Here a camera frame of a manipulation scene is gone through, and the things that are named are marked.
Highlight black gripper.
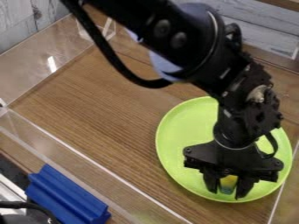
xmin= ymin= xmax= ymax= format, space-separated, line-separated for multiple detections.
xmin=182 ymin=140 xmax=285 ymax=200

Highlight yellow toy banana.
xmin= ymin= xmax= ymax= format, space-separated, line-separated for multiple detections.
xmin=219 ymin=175 xmax=239 ymax=194

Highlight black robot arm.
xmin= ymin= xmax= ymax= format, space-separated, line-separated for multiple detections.
xmin=60 ymin=0 xmax=285 ymax=198

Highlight green plastic plate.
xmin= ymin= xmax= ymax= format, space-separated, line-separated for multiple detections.
xmin=155 ymin=96 xmax=294 ymax=203

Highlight blue plastic clamp block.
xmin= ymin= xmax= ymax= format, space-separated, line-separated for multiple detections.
xmin=26 ymin=164 xmax=111 ymax=224

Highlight black cable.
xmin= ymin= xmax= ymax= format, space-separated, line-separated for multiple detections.
xmin=0 ymin=200 xmax=56 ymax=224

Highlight clear acrylic corner bracket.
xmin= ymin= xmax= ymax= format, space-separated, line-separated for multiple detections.
xmin=76 ymin=17 xmax=116 ymax=41

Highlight clear acrylic wall panels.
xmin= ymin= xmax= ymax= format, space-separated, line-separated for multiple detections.
xmin=0 ymin=17 xmax=299 ymax=224

